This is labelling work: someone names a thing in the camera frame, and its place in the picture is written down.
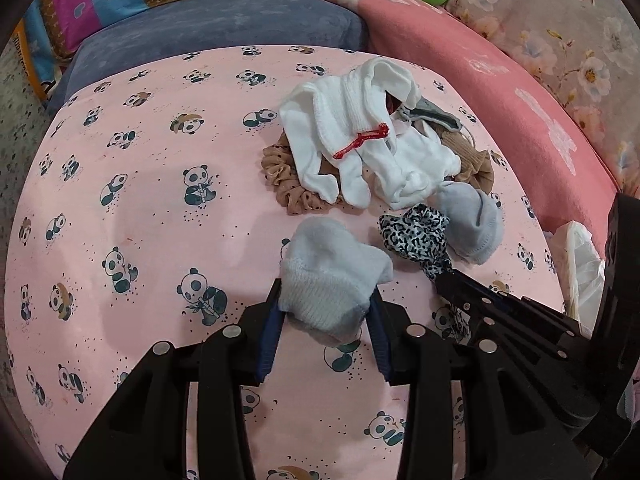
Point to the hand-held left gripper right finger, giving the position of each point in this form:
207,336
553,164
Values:
382,342

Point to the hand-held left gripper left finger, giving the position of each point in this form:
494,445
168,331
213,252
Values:
269,332

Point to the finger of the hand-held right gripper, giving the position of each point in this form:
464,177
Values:
520,332
480,292

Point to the bin with white bag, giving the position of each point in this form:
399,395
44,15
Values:
582,265

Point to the light blue knit sock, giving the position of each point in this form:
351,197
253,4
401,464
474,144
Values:
330,275

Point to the leopard print cloth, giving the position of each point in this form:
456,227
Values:
412,235

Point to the grey-blue sock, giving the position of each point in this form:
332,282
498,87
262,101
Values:
472,220

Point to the white sock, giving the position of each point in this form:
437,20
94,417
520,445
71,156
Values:
417,165

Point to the grey cloth piece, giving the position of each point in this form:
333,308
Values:
432,112

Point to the pink blanket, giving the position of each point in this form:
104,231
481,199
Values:
475,60

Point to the grey floral cloth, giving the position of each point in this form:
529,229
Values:
560,20

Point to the blue-grey cushion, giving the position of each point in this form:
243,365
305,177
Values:
225,25

